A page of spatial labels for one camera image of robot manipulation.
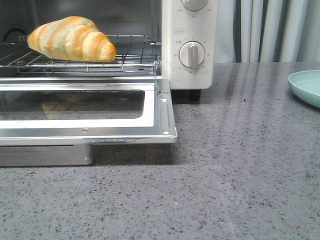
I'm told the glass oven door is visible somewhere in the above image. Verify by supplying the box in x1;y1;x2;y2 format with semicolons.
0;79;177;167

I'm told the golden croissant bread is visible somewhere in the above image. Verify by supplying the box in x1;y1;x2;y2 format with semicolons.
27;16;117;63

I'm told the black oven foot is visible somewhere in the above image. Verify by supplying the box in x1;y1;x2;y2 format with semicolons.
189;89;201;102

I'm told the white toaster oven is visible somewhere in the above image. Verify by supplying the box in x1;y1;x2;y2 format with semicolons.
0;0;218;90

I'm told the lower white timer knob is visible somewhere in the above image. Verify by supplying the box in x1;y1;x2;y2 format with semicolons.
179;41;205;69

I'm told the upper white temperature knob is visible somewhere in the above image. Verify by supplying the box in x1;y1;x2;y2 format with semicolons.
181;0;208;11

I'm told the grey white curtain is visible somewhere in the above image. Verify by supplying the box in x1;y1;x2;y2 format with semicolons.
214;0;320;63

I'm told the light green plate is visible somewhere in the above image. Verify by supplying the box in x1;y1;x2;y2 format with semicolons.
288;70;320;109

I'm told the metal wire oven rack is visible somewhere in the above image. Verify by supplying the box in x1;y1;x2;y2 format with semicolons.
0;35;161;77

